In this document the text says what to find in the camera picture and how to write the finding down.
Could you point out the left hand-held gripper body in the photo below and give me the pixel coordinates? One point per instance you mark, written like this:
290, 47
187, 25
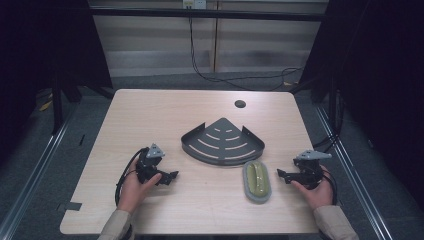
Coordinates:
146, 168

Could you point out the metal floor rail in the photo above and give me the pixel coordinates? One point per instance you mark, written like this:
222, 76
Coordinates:
36, 166
353, 176

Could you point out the person's right hand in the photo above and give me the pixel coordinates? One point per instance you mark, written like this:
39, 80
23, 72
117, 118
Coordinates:
318, 196

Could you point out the grey tape strip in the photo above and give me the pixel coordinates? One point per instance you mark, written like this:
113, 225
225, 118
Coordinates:
70, 206

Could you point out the black horizontal frame bar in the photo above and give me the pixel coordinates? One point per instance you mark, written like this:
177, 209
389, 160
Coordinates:
206, 14

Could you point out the person's left hand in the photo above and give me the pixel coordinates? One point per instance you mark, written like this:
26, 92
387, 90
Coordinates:
131, 191

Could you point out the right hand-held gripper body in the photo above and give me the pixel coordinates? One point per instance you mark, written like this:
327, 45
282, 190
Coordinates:
308, 171

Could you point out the green soap bar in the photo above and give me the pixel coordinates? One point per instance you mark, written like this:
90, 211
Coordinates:
257, 180

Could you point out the dark metal corner shelf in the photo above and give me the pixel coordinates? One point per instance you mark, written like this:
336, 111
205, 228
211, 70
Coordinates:
222, 143

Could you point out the green cucumber on tray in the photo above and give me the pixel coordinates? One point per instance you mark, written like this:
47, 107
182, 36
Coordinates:
258, 197

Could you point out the white wall socket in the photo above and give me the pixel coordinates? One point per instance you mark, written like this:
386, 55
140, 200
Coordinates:
194, 4

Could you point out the yellow floor scrap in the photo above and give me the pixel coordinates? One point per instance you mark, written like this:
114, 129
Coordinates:
46, 105

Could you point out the dark curtain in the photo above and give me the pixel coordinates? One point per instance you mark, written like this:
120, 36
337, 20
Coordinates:
376, 66
43, 50

